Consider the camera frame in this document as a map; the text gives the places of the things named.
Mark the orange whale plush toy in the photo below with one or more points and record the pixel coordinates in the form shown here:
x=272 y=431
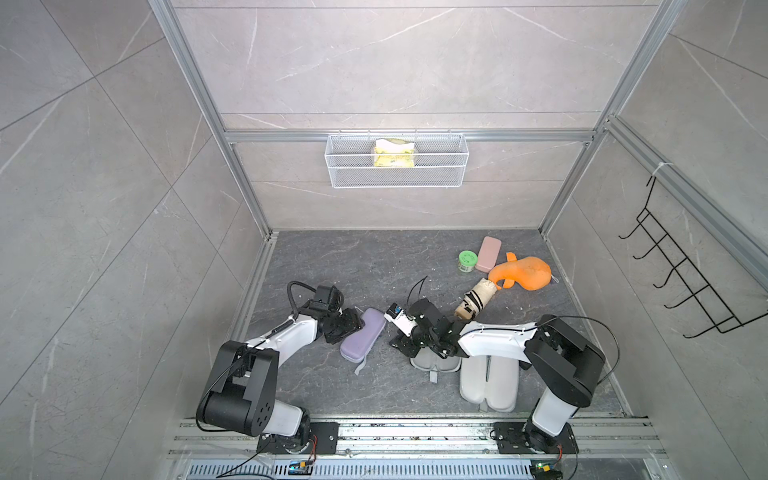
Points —
x=531 y=273

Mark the black wall hook rack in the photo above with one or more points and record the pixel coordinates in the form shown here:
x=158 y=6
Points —
x=720 y=317

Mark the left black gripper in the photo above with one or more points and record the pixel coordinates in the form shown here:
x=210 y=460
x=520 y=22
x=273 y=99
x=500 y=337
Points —
x=353 y=324

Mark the pink rectangular case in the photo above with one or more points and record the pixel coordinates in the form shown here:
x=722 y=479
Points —
x=487 y=255

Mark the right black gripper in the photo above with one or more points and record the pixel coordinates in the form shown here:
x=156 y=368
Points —
x=403 y=344

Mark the green lidded small jar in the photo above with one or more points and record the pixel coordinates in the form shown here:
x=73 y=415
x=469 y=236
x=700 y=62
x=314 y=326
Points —
x=467 y=261

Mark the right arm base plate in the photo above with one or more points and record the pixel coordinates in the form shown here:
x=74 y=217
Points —
x=520 y=437

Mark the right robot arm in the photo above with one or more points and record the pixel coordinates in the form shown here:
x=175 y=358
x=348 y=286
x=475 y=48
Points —
x=569 y=365

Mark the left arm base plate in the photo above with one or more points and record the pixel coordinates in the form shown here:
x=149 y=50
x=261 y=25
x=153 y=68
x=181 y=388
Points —
x=318 y=437

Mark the yellow packet in basket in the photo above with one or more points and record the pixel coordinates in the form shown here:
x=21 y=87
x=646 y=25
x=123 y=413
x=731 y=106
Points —
x=393 y=153

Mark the white wire wall basket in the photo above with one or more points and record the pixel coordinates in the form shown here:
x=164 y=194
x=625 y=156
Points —
x=441 y=161

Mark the aluminium front rail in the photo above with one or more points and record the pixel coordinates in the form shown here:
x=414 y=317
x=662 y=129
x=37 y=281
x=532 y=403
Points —
x=596 y=446

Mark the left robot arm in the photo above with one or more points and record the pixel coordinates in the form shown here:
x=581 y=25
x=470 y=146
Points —
x=240 y=393

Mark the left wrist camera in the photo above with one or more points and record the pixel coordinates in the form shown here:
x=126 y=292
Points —
x=327 y=299

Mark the purple-lined grey sleeve case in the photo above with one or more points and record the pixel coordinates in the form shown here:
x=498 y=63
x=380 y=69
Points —
x=357 y=346

